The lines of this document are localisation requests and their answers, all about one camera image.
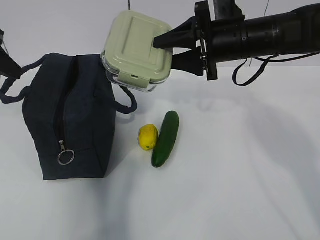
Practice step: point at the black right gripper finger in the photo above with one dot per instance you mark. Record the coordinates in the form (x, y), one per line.
(184, 36)
(193, 61)

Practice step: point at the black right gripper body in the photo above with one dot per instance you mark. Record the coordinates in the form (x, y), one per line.
(221, 40)

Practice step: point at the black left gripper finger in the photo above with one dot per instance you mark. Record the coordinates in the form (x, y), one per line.
(8, 67)

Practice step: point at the green lidded glass container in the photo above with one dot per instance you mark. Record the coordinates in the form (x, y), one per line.
(129, 57)

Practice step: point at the dark blue lunch bag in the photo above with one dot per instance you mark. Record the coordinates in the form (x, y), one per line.
(70, 112)

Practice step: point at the green cucumber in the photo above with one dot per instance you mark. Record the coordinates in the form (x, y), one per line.
(166, 140)

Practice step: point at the yellow lemon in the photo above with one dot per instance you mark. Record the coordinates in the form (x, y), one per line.
(148, 136)

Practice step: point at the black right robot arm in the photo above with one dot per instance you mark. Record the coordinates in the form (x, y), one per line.
(295, 34)

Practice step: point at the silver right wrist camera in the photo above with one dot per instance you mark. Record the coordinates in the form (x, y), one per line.
(227, 10)

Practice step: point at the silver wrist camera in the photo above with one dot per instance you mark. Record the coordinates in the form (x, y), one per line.
(1, 37)
(227, 10)

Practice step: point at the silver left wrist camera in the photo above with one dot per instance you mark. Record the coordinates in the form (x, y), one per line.
(1, 37)

